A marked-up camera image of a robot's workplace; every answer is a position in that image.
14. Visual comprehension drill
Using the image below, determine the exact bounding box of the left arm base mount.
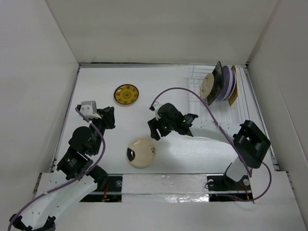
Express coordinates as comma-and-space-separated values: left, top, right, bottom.
80, 175, 123, 203

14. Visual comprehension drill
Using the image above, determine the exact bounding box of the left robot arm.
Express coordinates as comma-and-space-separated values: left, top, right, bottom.
8, 102, 115, 231

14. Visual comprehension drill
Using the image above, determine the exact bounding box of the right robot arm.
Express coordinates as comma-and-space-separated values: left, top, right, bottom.
148, 103, 271, 189

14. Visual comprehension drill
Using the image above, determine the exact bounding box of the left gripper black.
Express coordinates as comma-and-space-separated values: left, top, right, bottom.
88, 106, 116, 154

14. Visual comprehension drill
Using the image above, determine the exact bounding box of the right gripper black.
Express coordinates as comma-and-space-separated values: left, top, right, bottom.
148, 115, 176, 141

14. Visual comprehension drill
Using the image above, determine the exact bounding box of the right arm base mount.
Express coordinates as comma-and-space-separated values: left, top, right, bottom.
205, 175, 253, 202

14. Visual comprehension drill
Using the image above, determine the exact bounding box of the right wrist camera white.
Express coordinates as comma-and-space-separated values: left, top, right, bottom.
149, 101, 162, 120

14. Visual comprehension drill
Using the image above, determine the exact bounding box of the yellow woven square plate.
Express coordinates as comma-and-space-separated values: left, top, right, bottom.
228, 65, 240, 107

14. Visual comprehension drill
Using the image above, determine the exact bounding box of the purple round plate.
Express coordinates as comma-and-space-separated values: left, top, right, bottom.
217, 65, 236, 101

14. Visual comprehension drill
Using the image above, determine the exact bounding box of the cream plate black spot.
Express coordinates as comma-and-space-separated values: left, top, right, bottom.
126, 137, 156, 168

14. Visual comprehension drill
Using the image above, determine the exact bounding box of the black floral square plate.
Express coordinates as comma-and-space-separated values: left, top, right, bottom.
207, 61, 224, 105

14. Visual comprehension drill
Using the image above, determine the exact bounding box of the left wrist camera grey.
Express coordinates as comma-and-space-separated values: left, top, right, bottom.
78, 101, 100, 119

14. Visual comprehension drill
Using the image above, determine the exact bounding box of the brown yellow round plate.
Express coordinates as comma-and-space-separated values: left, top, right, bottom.
114, 84, 140, 105

